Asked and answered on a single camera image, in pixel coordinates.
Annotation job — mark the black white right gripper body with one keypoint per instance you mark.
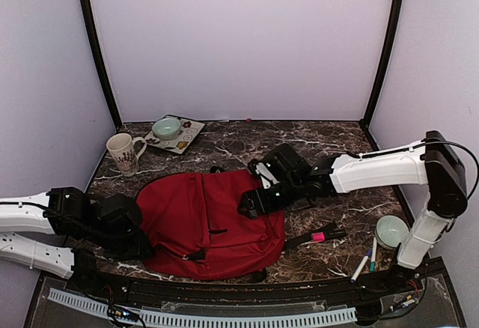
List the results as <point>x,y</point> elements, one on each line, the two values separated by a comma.
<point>288,194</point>

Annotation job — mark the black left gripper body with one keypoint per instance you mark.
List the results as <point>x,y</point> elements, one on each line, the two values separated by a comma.
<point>119,246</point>

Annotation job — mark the pink black highlighter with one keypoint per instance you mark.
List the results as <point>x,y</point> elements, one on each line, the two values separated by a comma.
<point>323,236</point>

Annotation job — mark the red student backpack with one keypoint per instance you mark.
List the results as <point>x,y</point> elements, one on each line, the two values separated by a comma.
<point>192,222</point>

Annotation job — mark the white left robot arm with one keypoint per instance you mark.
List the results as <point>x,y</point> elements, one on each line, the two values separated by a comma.
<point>65,211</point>

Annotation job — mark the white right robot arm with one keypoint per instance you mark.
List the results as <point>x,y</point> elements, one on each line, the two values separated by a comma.
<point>431,162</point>

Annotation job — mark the white mug with coral print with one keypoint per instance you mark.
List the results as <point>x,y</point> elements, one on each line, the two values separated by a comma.
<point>126,152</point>

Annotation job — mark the light green ceramic bowl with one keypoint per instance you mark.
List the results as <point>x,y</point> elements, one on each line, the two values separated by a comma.
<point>166,128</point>

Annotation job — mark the square floral ceramic plate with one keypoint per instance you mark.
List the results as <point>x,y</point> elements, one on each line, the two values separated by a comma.
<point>188,131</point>

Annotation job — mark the white blue marker pen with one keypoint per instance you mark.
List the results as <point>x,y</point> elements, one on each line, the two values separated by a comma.
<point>359,269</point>

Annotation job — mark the round glass jar lid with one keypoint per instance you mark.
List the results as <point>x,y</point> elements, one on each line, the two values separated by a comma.
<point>391,231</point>

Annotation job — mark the white teal marker pen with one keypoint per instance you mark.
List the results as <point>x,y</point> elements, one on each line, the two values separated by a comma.
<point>373,256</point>

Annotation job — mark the black right frame post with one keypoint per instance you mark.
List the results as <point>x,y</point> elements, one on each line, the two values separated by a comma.
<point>384,59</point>

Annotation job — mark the black frame post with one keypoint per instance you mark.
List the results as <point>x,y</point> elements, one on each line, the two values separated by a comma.
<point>96,51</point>
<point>384,59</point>

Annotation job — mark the black front frame rail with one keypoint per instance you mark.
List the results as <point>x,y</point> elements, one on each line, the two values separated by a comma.
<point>426,300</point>

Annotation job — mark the grey slotted cable duct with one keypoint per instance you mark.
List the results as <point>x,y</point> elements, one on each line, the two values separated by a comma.
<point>185,315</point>

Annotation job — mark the black left frame post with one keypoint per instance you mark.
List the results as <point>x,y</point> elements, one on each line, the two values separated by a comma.
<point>96,51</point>

